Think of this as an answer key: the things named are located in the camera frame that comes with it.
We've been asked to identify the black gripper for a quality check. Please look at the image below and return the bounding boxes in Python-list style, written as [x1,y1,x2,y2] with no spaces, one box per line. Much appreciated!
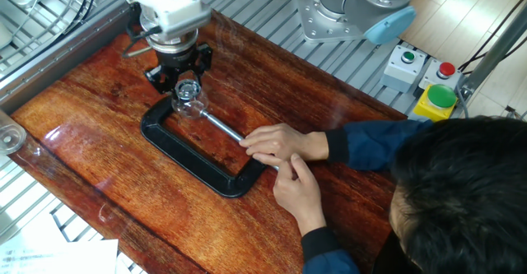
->
[143,42,214,95]

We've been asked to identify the small clear glass jar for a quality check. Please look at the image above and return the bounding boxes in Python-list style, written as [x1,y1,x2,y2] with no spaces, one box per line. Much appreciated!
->
[171,88,210,121]

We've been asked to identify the black C-clamp with steel screw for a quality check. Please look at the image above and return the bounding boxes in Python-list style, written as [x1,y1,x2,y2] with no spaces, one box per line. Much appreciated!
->
[139,95,281,199]

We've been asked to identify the person's right forearm dark sleeve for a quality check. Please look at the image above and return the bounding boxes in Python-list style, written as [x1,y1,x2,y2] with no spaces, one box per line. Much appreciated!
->
[324,119,433,172]

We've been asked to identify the person's left forearm blue sleeve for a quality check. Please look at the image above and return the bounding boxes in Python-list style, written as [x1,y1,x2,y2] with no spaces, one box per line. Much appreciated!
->
[300,226,361,274]

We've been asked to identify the person's right hand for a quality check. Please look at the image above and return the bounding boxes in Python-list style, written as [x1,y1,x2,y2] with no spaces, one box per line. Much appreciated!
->
[238,122,330,167]

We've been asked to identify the person's left hand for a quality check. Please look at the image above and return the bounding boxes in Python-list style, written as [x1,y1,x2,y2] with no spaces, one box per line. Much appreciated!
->
[272,153,328,237]

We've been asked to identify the grey box with green button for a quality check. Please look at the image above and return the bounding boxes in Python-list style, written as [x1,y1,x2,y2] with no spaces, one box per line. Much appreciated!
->
[379,44,427,95]

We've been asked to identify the white printed paper sheets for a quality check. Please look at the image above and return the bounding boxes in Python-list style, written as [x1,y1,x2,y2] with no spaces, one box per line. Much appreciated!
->
[0,239,121,274]

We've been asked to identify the yellow box with green button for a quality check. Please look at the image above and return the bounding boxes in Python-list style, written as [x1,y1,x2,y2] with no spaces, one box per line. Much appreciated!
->
[407,83,459,123]

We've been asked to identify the grey box with red button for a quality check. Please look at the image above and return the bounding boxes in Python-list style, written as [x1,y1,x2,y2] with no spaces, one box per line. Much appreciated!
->
[418,58,464,92]

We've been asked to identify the black table side panel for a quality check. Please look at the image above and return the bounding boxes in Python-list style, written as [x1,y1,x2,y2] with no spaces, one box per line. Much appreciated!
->
[372,230,407,274]

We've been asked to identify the person's head black hair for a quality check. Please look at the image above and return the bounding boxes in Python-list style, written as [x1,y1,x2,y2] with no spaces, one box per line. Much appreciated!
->
[388,115,527,274]

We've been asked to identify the white plastic wrist bracket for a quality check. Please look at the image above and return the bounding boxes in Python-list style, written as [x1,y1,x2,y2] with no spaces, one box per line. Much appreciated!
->
[120,0,212,40]

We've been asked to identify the black cable bundle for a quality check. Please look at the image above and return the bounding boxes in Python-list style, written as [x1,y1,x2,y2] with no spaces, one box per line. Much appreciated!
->
[0,0,98,62]

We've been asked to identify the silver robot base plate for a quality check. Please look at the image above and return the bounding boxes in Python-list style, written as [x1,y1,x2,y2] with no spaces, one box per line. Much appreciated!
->
[294,0,366,44]

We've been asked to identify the thin grey cable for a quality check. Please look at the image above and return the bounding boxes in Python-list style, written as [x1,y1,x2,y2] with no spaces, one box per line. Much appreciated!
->
[452,85,470,118]

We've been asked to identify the black cables beside post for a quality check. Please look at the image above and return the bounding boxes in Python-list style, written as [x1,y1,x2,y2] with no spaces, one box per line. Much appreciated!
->
[456,0,527,74]

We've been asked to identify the aluminium frame post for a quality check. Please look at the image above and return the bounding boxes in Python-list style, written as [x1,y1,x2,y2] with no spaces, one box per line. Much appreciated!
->
[458,2,527,99]

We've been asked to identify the grey cable bundle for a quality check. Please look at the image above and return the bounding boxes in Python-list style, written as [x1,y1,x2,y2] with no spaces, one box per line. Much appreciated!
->
[504,104,527,121]

